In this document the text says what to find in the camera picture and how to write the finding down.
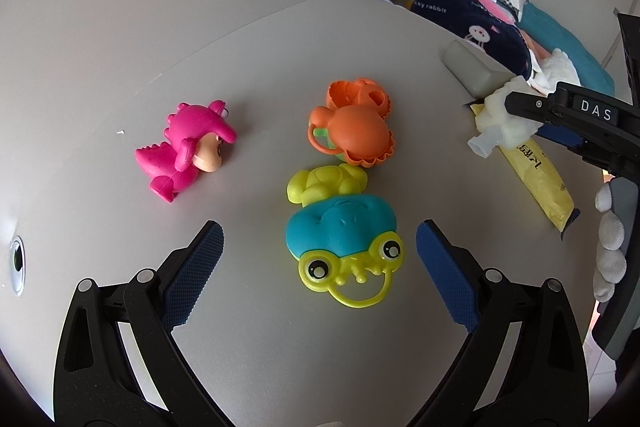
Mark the metal table grommet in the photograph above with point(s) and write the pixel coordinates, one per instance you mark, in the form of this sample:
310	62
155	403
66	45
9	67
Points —
17	264

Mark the orange shell sand mold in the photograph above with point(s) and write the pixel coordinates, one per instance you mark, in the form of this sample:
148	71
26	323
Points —
357	92

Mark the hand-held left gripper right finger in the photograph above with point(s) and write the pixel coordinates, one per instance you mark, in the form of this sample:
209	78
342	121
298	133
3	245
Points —
447	277

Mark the person's right hand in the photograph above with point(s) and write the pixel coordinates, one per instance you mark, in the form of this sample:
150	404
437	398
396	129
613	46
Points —
611	232

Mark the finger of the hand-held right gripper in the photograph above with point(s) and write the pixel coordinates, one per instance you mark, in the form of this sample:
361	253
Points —
550	107
565	136

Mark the grey rectangular block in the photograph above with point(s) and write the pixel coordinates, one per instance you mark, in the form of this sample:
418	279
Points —
470	67

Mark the teal green frog toy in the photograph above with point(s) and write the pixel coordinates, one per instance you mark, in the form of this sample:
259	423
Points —
340	227

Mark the orange crab sand mold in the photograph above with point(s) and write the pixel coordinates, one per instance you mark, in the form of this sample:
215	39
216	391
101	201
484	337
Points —
360	132

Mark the teal cloth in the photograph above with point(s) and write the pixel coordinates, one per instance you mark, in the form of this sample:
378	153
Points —
565	42

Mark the yellow packet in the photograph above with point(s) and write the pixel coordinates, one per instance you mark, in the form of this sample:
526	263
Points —
540	179

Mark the navy rabbit print blanket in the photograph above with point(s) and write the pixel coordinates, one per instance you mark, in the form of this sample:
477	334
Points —
480	17

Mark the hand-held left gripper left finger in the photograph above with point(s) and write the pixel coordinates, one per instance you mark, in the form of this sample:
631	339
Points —
195	277

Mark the pink dinosaur toy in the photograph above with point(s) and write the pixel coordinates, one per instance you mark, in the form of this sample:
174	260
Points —
192	132

